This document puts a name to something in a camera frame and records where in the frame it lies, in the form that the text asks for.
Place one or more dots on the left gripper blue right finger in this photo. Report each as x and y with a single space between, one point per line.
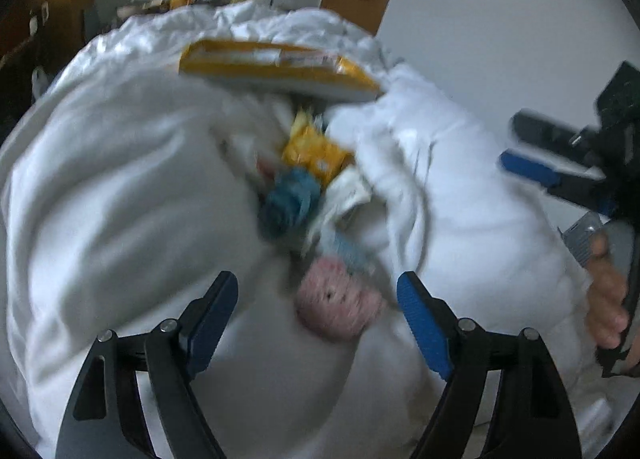
431 321

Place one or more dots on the yellow taped white box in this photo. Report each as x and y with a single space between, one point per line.
277 67

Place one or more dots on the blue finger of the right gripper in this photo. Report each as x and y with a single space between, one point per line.
558 184
559 139

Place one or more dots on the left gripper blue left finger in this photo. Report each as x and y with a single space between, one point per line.
204 320

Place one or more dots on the white duvet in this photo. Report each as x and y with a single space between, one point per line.
124 192

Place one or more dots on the blue cloth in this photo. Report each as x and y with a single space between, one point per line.
292 200

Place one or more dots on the wooden wardrobe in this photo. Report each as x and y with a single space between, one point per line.
63 31

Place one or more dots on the orange snack packet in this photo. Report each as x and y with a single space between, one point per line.
318 155

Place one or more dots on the pink knitted toy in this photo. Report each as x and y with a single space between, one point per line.
334 303

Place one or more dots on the cluttered side table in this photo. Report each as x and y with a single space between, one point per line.
153 7

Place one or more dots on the person's right hand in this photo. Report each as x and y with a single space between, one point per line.
606 318

